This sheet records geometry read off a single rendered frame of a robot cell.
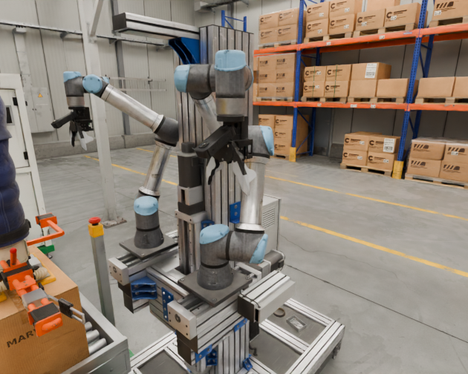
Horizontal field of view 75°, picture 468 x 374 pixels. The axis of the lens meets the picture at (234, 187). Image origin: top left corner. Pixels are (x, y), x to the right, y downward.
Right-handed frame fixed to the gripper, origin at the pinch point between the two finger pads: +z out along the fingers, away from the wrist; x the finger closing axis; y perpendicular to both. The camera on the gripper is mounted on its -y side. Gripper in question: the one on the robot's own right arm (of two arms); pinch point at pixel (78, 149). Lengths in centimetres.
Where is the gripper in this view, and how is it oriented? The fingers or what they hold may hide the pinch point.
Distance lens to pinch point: 167.4
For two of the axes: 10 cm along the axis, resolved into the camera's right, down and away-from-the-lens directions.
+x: -7.3, -2.0, 6.5
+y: 6.8, -2.1, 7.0
